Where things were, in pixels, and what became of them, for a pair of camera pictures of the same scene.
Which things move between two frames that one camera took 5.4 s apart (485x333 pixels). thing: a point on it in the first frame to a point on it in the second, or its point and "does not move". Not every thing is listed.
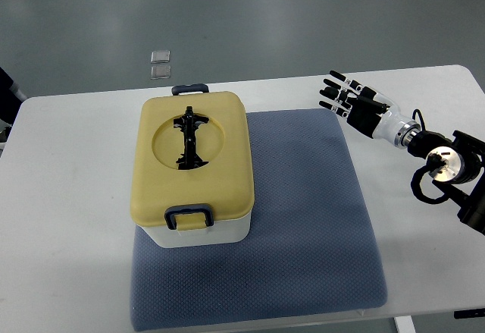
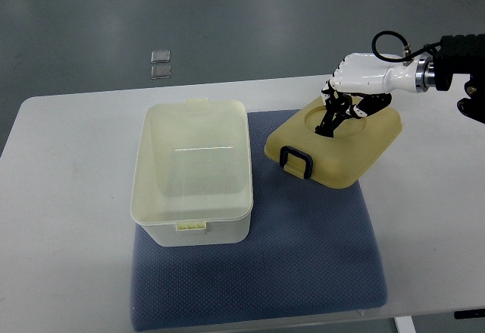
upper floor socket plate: (161, 56) does not move
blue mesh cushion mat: (312, 248) does not move
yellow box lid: (192, 149) to (339, 161)
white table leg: (405, 324) does not move
